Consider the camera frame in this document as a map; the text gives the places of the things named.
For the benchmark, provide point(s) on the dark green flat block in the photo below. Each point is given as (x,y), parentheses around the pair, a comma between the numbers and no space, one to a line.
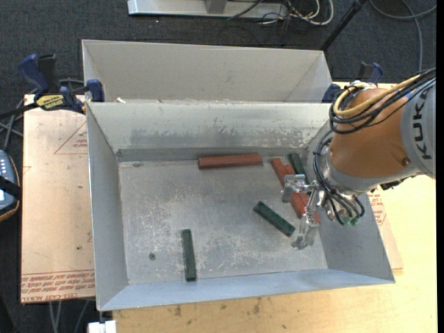
(297,163)
(274,219)
(189,255)

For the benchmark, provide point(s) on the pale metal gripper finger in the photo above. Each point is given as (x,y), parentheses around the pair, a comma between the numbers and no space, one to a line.
(307,234)
(293,183)

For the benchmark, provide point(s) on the grey metal bin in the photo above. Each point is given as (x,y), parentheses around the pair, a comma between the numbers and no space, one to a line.
(215,213)

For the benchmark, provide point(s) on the brown cardboard board, red print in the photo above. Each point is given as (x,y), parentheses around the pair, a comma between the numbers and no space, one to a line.
(55,200)

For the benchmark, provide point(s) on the red-brown flat block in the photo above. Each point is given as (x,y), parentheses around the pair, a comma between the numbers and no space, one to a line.
(278,170)
(230,161)
(290,170)

